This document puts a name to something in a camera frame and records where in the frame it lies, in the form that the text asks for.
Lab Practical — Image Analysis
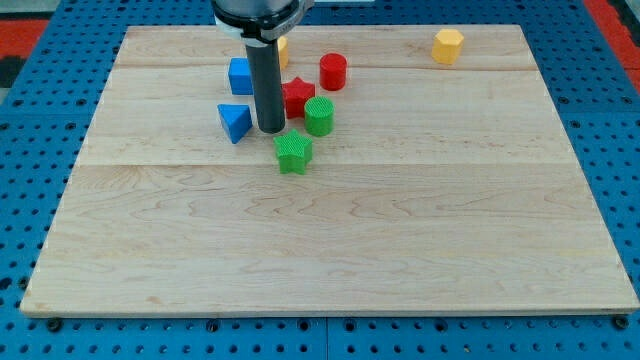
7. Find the light wooden board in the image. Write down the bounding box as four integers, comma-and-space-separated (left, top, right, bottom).
20, 25, 639, 318

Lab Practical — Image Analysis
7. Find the red star block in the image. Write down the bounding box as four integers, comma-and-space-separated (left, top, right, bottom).
282, 77, 316, 119

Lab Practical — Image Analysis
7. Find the green star block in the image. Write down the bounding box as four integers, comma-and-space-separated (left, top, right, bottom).
273, 129, 313, 175

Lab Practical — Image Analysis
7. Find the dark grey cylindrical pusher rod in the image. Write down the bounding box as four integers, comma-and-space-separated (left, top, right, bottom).
246, 41, 285, 134

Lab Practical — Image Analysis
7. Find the blue triangle block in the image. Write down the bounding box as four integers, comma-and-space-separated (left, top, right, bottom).
217, 104, 253, 144

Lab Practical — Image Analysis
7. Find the yellow block behind rod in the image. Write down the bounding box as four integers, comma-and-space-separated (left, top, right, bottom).
277, 36, 289, 70

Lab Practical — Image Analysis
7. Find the yellow hexagon block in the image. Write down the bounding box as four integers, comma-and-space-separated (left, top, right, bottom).
431, 28, 464, 65

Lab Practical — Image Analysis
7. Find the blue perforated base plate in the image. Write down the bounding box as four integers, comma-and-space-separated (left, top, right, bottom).
1, 1, 639, 359

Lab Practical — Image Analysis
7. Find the blue cube block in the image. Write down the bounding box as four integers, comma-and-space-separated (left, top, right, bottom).
228, 58, 253, 95

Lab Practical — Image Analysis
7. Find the red cylinder block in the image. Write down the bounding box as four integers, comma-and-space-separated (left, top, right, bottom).
319, 53, 348, 91

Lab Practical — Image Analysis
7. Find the green cylinder block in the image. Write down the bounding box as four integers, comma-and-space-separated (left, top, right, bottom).
304, 96, 334, 137

